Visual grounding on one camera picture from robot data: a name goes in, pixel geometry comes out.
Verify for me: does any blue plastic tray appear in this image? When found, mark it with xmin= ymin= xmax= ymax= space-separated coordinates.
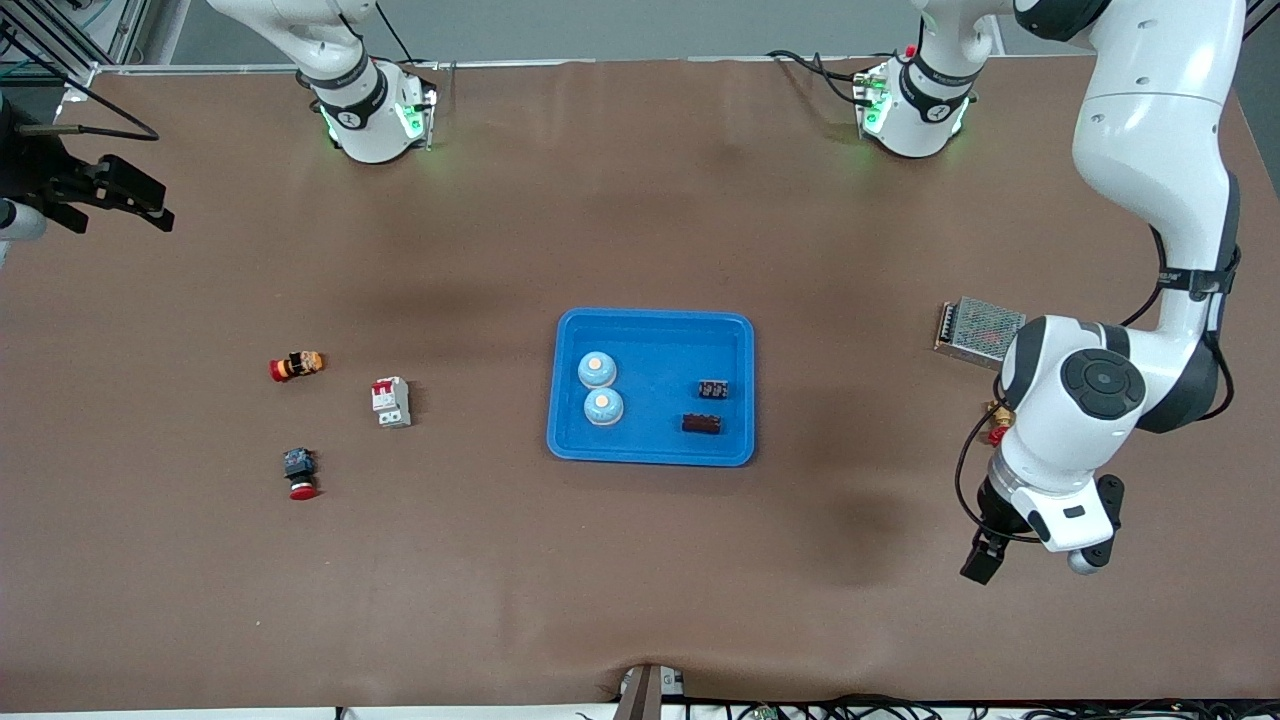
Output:
xmin=546 ymin=307 xmax=757 ymax=468

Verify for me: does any metal mesh power supply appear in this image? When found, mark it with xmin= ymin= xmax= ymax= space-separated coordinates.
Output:
xmin=933 ymin=296 xmax=1028 ymax=371

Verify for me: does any orange red push button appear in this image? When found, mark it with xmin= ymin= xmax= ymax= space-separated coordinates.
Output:
xmin=269 ymin=350 xmax=327 ymax=384

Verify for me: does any red black emergency stop button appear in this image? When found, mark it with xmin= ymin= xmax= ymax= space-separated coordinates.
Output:
xmin=282 ymin=447 xmax=321 ymax=502

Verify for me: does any white red circuit breaker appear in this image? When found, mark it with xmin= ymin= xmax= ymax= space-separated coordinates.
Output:
xmin=371 ymin=376 xmax=413 ymax=430

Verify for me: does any brown table mat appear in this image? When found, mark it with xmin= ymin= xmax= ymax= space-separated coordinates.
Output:
xmin=0 ymin=55 xmax=1280 ymax=713

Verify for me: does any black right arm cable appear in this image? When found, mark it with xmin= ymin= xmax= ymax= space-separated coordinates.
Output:
xmin=0 ymin=30 xmax=161 ymax=141

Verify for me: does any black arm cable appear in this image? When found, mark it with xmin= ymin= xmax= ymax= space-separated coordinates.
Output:
xmin=954 ymin=225 xmax=1243 ymax=546
xmin=0 ymin=30 xmax=161 ymax=141

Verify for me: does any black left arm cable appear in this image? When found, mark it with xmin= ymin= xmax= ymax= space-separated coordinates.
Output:
xmin=954 ymin=225 xmax=1243 ymax=546

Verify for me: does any aluminium frame with struts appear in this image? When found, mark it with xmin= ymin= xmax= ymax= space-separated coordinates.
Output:
xmin=0 ymin=0 xmax=156 ymax=101

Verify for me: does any black cable bundle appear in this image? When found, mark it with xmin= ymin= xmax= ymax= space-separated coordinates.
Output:
xmin=575 ymin=693 xmax=1280 ymax=720

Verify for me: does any thin black base cable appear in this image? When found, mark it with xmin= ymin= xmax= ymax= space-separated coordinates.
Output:
xmin=375 ymin=0 xmax=446 ymax=71

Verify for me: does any grey metal bracket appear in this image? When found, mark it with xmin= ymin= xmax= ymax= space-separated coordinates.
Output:
xmin=612 ymin=663 xmax=688 ymax=720

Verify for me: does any black looped base cable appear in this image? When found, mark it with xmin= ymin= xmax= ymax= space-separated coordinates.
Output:
xmin=765 ymin=48 xmax=881 ymax=109

